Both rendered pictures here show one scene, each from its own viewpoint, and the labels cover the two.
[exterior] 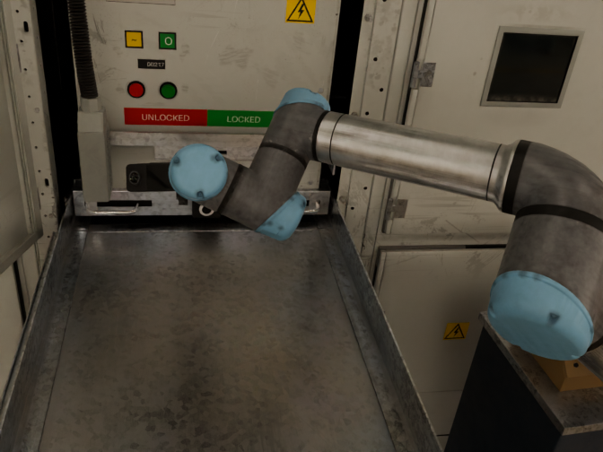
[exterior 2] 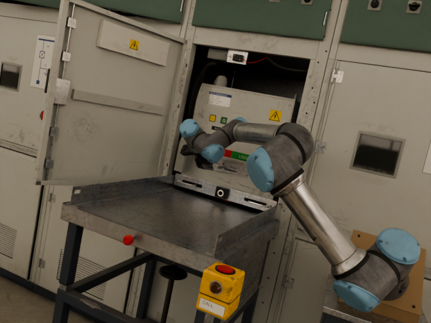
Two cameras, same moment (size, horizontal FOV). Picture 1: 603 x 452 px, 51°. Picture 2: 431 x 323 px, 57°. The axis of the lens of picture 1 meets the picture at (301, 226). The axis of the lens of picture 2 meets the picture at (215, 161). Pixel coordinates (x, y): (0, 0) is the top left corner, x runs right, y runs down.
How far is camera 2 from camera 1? 97 cm
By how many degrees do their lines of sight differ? 41
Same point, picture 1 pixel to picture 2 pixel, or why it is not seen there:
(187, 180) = (183, 127)
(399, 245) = (306, 240)
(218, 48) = not seen: hidden behind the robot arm
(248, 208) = (199, 143)
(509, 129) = (366, 184)
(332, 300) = not seen: hidden behind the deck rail
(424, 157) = (259, 129)
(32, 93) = (173, 129)
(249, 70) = not seen: hidden behind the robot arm
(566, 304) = (262, 154)
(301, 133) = (230, 126)
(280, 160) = (218, 132)
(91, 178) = (178, 160)
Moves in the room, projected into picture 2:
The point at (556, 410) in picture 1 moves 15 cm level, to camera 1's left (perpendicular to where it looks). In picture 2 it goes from (326, 302) to (284, 282)
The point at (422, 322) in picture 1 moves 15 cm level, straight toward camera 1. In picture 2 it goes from (315, 296) to (293, 301)
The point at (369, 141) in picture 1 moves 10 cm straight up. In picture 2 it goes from (246, 126) to (253, 98)
